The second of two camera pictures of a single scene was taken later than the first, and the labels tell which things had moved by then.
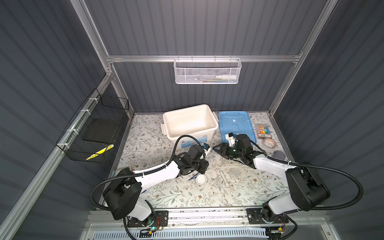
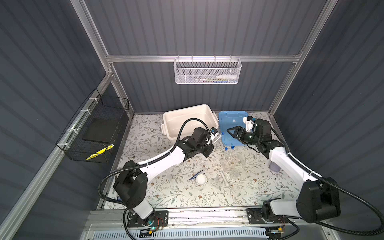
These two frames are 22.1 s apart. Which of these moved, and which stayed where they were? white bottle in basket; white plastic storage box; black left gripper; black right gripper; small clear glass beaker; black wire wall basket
Moved: black left gripper; black right gripper
Stayed: small clear glass beaker; white plastic storage box; white bottle in basket; black wire wall basket
